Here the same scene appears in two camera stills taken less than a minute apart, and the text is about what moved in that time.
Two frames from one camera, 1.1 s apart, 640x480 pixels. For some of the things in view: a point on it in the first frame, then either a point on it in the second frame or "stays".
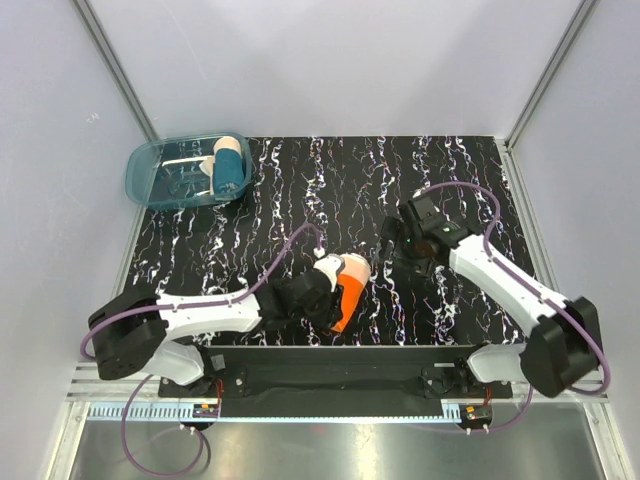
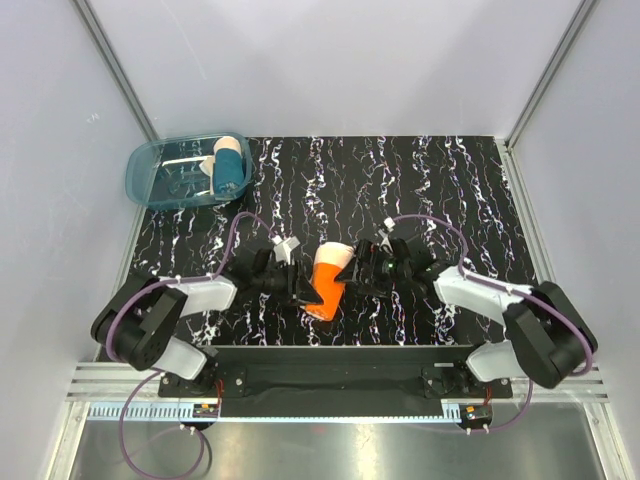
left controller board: (205, 411) stays
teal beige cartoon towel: (225, 167) stays
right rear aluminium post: (585, 9) stays
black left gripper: (326, 318) → (296, 287)
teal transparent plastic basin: (166, 174) stays
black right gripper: (393, 229) → (370, 254)
